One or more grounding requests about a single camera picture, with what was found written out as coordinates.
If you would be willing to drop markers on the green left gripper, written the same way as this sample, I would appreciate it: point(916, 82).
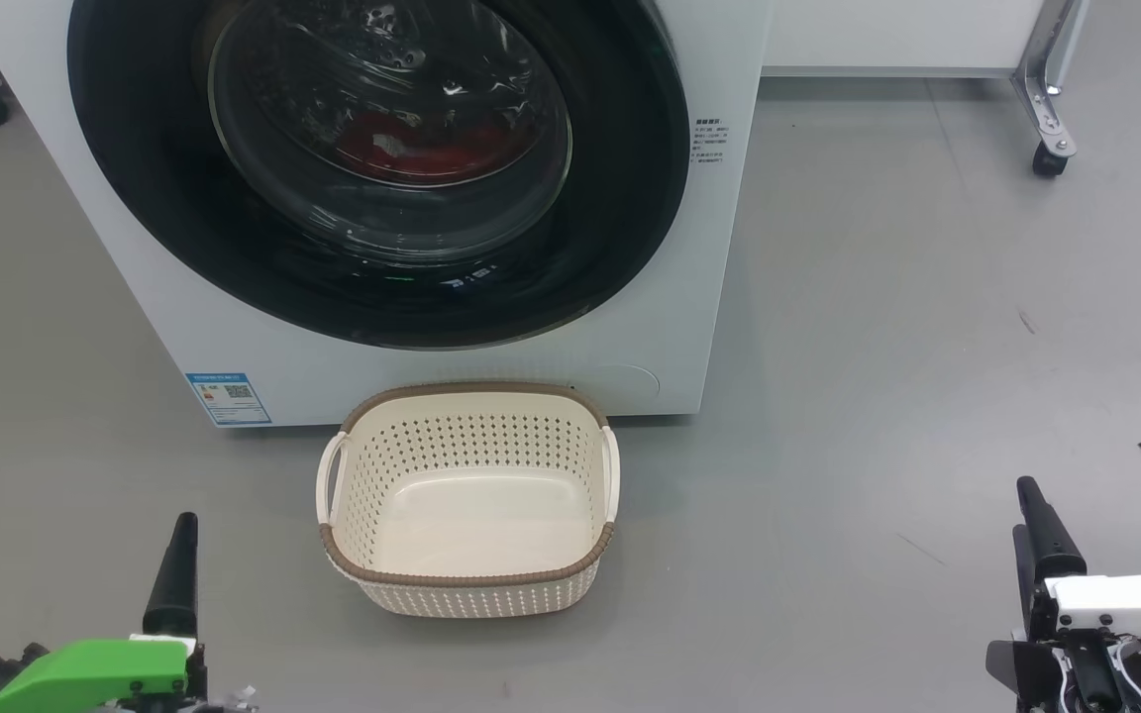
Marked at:
point(95, 668)

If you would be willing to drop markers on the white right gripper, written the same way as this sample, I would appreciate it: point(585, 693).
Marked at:
point(1115, 604)

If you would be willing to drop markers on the black round glass washer door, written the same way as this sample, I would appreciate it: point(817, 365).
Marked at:
point(135, 198)

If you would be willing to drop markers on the red white striped garment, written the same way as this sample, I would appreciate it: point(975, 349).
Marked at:
point(452, 158)

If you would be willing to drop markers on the cream perforated laundry basket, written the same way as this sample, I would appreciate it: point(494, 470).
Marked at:
point(471, 594)

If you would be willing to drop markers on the white front-load washing machine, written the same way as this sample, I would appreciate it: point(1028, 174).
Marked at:
point(689, 297)

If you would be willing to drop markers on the blue energy label sticker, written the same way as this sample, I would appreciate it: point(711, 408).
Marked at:
point(229, 398)

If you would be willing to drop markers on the small printed text sticker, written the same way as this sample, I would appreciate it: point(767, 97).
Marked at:
point(709, 142)

